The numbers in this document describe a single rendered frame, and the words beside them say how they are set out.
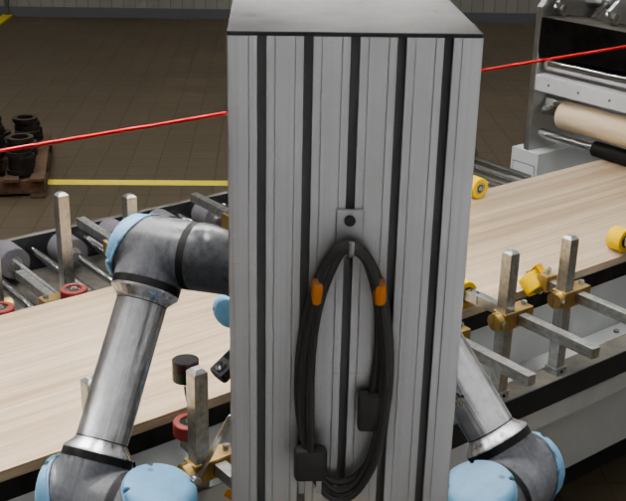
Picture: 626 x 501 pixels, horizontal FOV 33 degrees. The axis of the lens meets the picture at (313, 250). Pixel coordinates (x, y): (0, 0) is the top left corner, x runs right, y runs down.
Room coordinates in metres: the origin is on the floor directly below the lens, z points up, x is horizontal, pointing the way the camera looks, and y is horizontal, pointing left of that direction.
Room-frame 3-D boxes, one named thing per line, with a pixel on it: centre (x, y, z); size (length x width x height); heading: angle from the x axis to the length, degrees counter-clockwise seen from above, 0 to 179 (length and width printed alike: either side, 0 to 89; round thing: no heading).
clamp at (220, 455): (2.08, 0.23, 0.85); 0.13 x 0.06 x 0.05; 128
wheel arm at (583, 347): (2.68, -0.59, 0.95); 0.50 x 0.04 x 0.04; 38
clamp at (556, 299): (2.85, -0.75, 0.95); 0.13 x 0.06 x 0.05; 128
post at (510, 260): (2.68, -0.54, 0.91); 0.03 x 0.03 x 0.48; 38
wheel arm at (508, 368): (2.53, -0.39, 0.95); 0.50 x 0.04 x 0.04; 38
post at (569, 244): (2.84, -0.73, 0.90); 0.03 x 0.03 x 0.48; 38
